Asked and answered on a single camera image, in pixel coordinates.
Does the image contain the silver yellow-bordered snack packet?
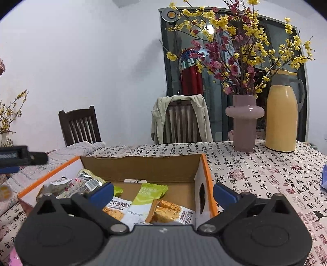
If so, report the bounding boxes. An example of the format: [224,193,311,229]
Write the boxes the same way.
[77,169,106,197]

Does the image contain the chair with beige jacket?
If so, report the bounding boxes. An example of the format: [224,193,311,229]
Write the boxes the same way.
[151,95,213,144]

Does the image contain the wooden chair with slats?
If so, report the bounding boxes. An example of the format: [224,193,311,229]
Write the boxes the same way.
[163,100,205,144]

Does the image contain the dark framed glass door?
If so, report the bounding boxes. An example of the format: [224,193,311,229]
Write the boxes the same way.
[158,8,309,143]

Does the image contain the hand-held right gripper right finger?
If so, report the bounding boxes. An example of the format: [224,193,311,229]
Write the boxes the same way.
[197,182,295,237]

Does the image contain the yellow blossom branches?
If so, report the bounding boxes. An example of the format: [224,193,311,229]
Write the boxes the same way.
[0,89,29,135]

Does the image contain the patterned ceramic vase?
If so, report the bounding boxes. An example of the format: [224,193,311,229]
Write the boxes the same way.
[0,132,14,148]

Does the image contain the studio lamp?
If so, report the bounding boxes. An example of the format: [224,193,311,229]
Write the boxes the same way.
[162,7,181,23]

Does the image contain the yellow thermos jug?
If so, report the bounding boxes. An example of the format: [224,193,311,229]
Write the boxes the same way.
[265,69,305,153]

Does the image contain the oat crisp snack packet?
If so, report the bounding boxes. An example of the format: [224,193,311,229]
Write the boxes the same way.
[145,199,197,226]
[103,196,140,226]

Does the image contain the pink glass vase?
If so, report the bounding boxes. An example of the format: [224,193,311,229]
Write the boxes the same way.
[225,95,264,153]

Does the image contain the red and blue hanging costume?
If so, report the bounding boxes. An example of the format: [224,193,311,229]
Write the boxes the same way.
[179,48,204,97]

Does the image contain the dark wooden chair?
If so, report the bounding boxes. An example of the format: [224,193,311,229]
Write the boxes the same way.
[58,106,102,147]

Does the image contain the pink and yellow flower bouquet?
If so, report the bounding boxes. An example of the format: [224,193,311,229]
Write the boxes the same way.
[160,0,315,99]

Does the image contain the blue plastic bag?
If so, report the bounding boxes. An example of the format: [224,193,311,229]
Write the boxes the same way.
[320,164,327,190]

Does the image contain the orange cardboard box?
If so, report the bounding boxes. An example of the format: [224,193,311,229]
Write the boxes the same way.
[17,153,219,226]

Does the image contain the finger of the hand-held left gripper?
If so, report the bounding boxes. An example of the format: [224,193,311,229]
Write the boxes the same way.
[0,145,49,167]
[0,166,20,175]

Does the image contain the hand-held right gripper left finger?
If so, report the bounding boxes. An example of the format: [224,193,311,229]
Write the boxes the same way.
[32,182,129,237]

